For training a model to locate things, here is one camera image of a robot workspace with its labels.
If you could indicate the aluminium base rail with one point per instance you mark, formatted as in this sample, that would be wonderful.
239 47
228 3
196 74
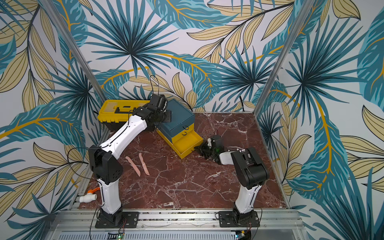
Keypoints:
189 224

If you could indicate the yellow black toolbox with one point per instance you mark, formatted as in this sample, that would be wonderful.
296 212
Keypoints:
115 113

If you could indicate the aluminium corner post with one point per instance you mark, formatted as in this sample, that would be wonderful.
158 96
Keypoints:
64 31
299 21

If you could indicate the yellow bottom drawer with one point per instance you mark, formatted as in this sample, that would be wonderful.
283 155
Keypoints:
186 145

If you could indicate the pink fruit knife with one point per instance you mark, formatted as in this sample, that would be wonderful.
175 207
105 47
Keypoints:
134 166
144 164

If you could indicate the white pvc valve orange handle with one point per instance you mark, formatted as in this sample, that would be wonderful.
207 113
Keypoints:
90 196

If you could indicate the aluminium corner post right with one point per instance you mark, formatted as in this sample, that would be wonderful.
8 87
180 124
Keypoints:
299 21

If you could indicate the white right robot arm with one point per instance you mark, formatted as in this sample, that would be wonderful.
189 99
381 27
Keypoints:
249 167

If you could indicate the aluminium corner post left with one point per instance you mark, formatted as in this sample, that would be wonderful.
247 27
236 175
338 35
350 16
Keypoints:
64 31

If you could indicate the teal and yellow drawer cabinet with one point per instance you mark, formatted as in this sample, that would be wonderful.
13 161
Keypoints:
183 120

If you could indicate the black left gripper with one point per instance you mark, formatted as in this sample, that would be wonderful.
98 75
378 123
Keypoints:
169 116

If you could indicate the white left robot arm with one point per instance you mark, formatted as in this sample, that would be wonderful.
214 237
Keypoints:
104 159

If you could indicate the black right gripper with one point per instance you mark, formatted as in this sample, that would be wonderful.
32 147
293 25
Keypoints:
208 148

